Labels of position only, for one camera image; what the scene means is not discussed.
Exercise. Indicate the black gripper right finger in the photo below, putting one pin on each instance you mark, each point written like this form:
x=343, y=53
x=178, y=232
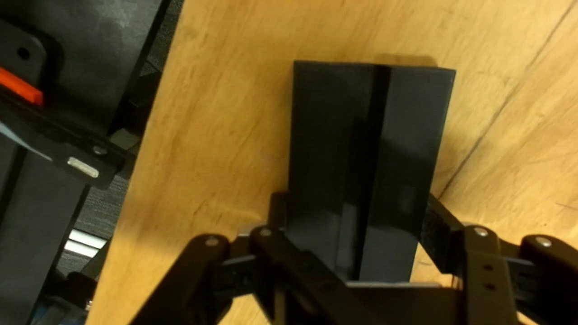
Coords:
x=512, y=283

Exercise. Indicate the black grooved plastic rail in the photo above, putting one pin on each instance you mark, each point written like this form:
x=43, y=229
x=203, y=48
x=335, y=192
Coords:
x=398, y=151

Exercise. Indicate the white parallel strips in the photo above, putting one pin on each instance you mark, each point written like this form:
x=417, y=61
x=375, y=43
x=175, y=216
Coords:
x=84, y=243

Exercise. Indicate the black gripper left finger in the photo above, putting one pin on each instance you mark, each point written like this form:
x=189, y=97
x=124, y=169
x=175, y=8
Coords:
x=229, y=283

